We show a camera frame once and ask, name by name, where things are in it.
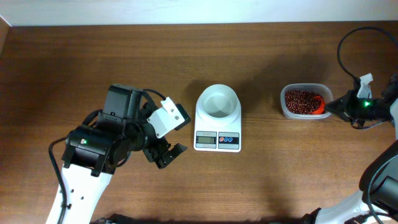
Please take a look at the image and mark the red adzuki beans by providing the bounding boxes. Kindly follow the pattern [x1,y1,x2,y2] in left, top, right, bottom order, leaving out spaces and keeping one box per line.
[284,90,319,114]

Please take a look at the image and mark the white digital kitchen scale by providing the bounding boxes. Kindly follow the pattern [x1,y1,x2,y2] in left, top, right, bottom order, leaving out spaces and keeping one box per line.
[193,102,242,152]

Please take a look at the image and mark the orange measuring scoop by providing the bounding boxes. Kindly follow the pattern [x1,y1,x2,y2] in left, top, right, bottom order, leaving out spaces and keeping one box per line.
[311,95,326,114]

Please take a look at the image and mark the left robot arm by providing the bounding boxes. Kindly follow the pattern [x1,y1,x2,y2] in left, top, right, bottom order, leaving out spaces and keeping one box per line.
[47,84,190,223]

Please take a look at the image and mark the white round bowl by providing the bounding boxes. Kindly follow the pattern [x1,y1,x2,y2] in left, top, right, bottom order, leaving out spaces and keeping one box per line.
[197,84,241,119]

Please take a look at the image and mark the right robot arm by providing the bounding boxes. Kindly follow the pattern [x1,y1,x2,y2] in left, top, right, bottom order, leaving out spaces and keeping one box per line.
[298,73,397,223]

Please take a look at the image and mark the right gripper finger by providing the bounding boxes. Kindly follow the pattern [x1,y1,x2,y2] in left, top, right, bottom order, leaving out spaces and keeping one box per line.
[325,105,350,122]
[325,93,351,109]

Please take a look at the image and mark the clear plastic bean container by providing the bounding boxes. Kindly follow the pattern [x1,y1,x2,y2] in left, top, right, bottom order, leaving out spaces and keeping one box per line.
[280,83,333,120]

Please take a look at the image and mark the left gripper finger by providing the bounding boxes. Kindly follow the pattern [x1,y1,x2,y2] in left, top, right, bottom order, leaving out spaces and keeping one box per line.
[161,143,187,169]
[154,146,171,165]

